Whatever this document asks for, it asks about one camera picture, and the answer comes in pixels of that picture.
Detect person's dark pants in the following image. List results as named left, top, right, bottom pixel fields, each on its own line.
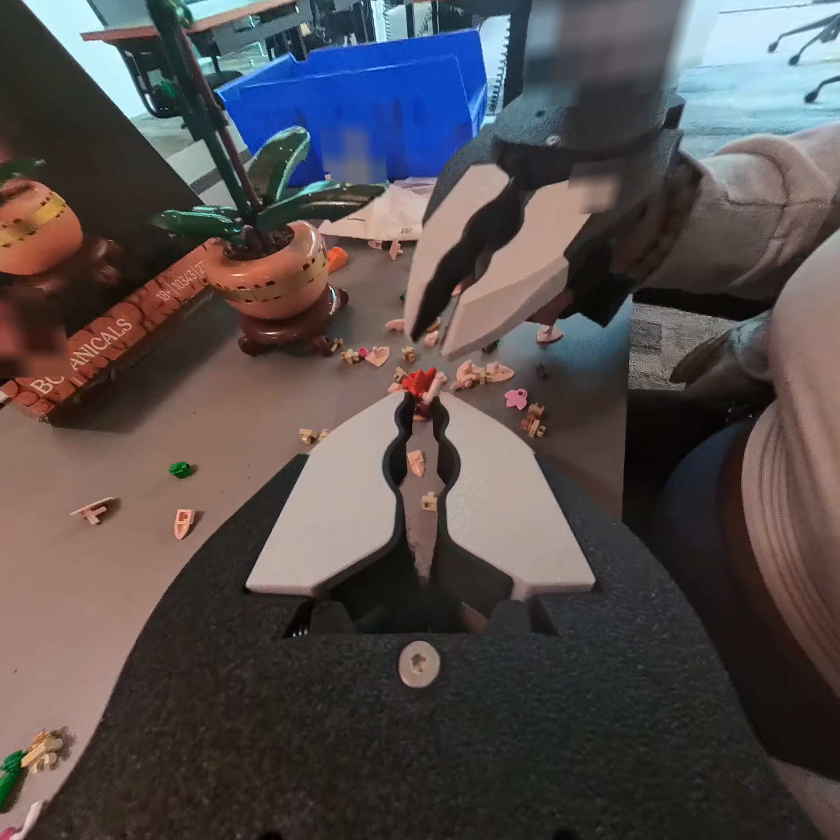
left=622, top=390, right=788, bottom=782

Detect small toy bricks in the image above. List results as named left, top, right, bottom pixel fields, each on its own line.
left=0, top=239, right=565, bottom=840

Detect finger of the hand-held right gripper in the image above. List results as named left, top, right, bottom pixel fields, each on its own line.
left=402, top=163, right=526, bottom=343
left=438, top=178, right=595, bottom=361

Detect person's right hand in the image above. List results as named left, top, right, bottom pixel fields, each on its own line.
left=617, top=190, right=683, bottom=290

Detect dark orchid set box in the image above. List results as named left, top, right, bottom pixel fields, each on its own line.
left=0, top=0, right=221, bottom=427

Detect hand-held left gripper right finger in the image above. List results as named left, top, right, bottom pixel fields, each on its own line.
left=430, top=394, right=598, bottom=601

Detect wooden table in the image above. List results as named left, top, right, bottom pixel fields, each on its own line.
left=82, top=0, right=316, bottom=119

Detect toy brick orchid model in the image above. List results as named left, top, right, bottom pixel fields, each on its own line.
left=144, top=0, right=388, bottom=358

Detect red flower brick piece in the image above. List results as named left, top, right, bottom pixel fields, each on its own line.
left=402, top=369, right=447, bottom=421

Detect person's right forearm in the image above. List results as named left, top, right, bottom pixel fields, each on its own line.
left=640, top=121, right=840, bottom=306

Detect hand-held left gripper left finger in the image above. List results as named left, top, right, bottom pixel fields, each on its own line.
left=246, top=394, right=411, bottom=598

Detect blue plastic bin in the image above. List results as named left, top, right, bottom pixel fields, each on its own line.
left=215, top=29, right=490, bottom=188

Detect white instruction papers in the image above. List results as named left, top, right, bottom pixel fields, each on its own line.
left=318, top=184, right=439, bottom=242

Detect person's beige sweater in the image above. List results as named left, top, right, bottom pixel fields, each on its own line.
left=669, top=230, right=840, bottom=840

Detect grey desk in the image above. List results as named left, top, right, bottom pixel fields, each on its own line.
left=0, top=236, right=634, bottom=815

